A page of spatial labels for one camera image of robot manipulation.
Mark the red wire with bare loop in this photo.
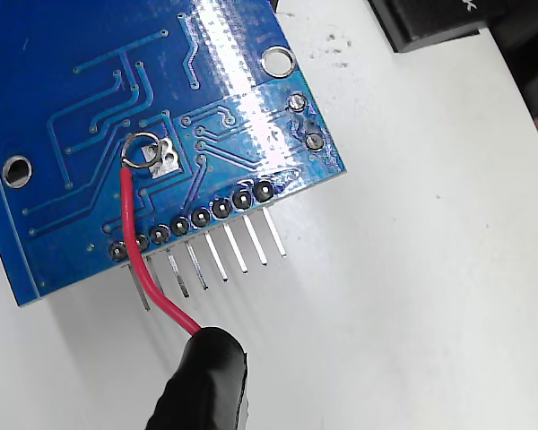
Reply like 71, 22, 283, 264
119, 131, 203, 337

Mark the blue printed circuit board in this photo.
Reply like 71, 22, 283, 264
0, 0, 348, 313

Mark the black plastic device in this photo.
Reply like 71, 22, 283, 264
367, 0, 538, 54

